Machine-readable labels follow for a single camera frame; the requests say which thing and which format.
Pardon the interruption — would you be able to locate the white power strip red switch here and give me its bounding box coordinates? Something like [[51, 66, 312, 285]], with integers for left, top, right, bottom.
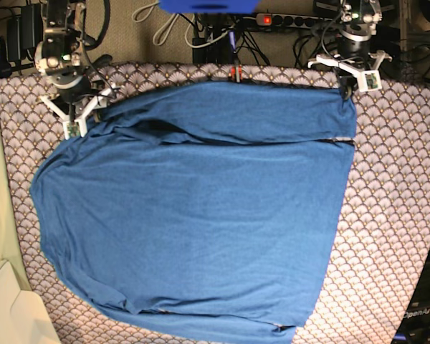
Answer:
[[254, 13, 331, 29]]

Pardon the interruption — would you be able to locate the fan-patterned table cloth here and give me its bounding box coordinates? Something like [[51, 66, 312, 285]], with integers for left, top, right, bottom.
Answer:
[[0, 75, 430, 343]]

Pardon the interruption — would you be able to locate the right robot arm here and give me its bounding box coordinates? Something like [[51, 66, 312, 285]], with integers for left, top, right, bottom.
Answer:
[[34, 1, 94, 123]]

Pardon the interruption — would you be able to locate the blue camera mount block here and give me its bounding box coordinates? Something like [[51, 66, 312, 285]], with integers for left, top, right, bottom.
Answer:
[[160, 0, 259, 14]]

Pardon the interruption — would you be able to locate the orange black table clamp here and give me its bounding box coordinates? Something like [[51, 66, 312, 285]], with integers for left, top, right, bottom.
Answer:
[[229, 64, 242, 83]]

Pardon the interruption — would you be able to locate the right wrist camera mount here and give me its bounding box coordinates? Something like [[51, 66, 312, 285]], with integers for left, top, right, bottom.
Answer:
[[39, 87, 115, 140]]

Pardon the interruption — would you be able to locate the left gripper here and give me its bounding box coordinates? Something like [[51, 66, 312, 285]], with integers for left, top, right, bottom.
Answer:
[[338, 32, 371, 100]]

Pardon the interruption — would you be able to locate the black power adapter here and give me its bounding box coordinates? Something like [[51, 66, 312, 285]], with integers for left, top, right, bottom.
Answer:
[[6, 3, 43, 62]]

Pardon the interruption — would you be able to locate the blue T-shirt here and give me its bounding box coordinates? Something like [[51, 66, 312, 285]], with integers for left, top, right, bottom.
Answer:
[[29, 82, 357, 343]]

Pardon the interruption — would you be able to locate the white plastic bin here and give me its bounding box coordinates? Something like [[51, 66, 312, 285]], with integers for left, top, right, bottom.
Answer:
[[0, 260, 60, 343]]

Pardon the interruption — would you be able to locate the black OpenArm box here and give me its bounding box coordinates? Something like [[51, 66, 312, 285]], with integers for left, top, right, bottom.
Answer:
[[392, 250, 430, 343]]

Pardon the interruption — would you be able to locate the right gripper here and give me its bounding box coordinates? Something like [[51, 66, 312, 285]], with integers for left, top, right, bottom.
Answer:
[[49, 70, 103, 122]]

